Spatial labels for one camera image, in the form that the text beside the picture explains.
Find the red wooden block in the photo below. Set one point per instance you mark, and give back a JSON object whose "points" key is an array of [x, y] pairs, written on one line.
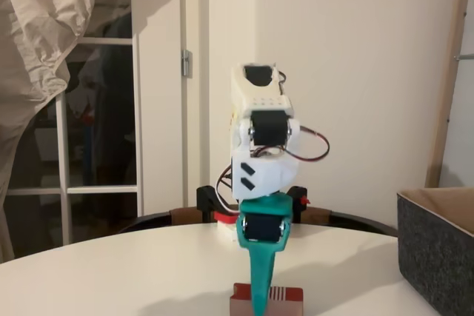
{"points": [[287, 303]]}

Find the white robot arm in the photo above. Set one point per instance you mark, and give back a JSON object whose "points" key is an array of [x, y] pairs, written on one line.
{"points": [[266, 179]]}

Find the dark grey felt bin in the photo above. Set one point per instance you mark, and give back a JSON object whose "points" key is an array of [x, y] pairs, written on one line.
{"points": [[433, 257]]}

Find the white glazed door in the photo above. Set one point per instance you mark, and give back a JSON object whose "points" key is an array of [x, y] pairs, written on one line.
{"points": [[137, 109]]}

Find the metal door hinge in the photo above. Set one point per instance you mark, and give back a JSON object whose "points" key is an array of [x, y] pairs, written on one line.
{"points": [[186, 64]]}

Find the metal rod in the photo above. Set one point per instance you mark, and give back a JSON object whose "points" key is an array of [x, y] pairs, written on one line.
{"points": [[466, 57]]}

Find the beige crumpled curtain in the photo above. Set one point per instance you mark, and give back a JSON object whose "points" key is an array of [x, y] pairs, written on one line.
{"points": [[29, 35]]}

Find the light wooden shelf frame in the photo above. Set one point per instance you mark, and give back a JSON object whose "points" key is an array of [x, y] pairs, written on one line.
{"points": [[450, 72]]}

